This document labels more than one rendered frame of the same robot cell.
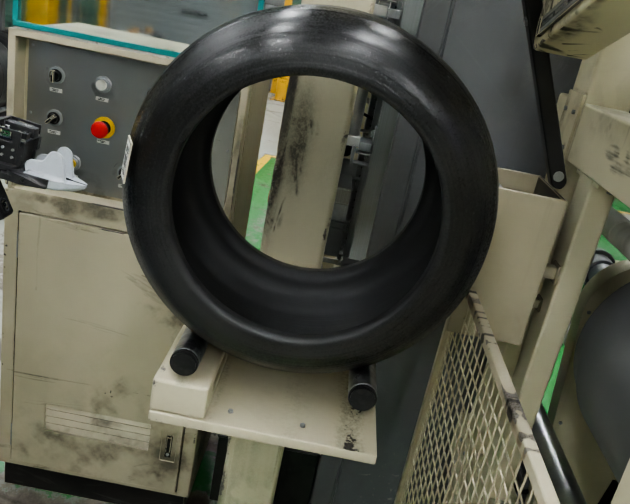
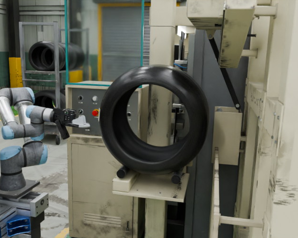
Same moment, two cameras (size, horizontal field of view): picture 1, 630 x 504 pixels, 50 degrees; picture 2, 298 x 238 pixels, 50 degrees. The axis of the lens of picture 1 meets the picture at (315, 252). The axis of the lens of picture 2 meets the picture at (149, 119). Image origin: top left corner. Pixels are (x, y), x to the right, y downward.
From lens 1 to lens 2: 65 cm
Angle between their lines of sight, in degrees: 14
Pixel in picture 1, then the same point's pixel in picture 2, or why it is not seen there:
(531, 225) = (232, 123)
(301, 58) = (142, 80)
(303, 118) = (154, 98)
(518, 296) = (233, 148)
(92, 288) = (96, 167)
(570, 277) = (250, 139)
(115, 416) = (108, 215)
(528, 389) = (245, 182)
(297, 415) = (159, 190)
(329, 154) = (164, 109)
